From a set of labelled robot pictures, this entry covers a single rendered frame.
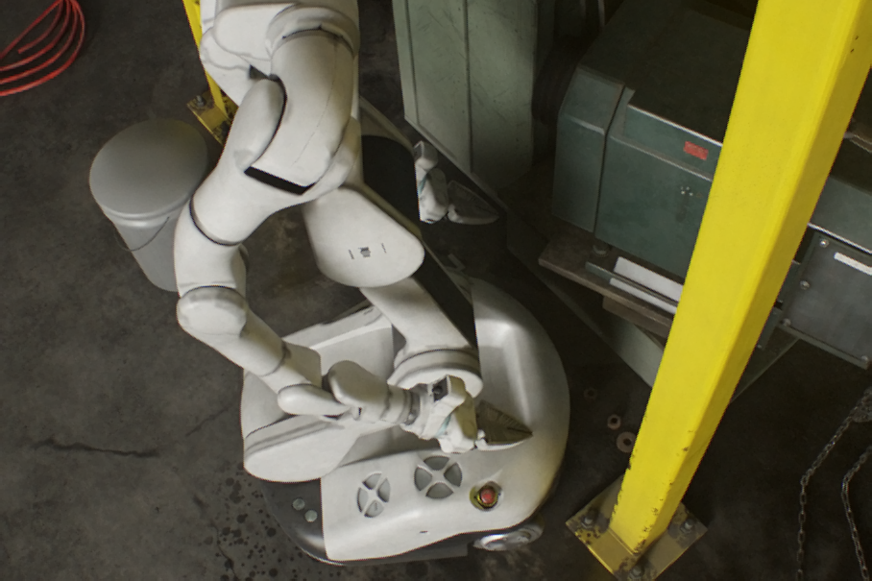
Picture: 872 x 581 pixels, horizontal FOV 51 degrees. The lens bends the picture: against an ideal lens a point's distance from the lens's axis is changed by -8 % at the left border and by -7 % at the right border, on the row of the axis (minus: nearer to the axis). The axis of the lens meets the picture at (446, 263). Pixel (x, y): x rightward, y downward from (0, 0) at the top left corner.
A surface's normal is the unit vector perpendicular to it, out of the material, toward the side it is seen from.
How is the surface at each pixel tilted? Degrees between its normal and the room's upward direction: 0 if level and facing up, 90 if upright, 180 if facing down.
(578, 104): 45
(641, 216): 90
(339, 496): 38
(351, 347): 23
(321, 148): 73
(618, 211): 90
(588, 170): 90
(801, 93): 90
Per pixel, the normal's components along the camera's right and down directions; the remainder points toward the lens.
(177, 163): -0.03, -0.56
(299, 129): 0.31, 0.42
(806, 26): -0.78, 0.54
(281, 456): 0.08, 0.81
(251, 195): -0.13, 0.80
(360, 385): 0.72, -0.40
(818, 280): -0.52, 0.72
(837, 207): -0.40, 0.11
